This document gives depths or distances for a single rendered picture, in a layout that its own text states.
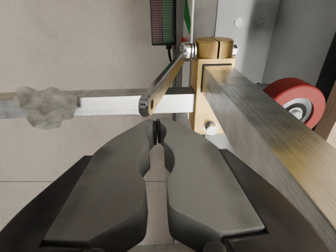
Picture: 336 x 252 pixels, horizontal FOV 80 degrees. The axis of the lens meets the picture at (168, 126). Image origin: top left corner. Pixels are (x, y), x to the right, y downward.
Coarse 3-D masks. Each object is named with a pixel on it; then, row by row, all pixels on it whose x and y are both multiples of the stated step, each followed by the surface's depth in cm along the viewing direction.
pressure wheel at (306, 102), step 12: (276, 84) 26; (288, 84) 25; (300, 84) 24; (276, 96) 25; (288, 96) 25; (300, 96) 25; (312, 96) 25; (288, 108) 26; (300, 108) 26; (312, 108) 26; (324, 108) 26; (300, 120) 27; (312, 120) 27
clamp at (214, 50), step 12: (204, 48) 25; (216, 48) 25; (228, 48) 25; (192, 60) 29; (204, 60) 26; (216, 60) 26; (228, 60) 26; (192, 72) 30; (192, 84) 30; (204, 96) 28; (204, 108) 29; (192, 120) 31; (204, 120) 30; (216, 120) 30; (204, 132) 31; (216, 132) 31
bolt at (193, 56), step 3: (183, 39) 35; (195, 42) 26; (180, 45) 27; (192, 45) 26; (195, 45) 26; (180, 48) 27; (192, 48) 26; (195, 48) 26; (192, 51) 26; (195, 51) 26; (192, 54) 27; (195, 54) 26; (192, 57) 27; (195, 57) 27
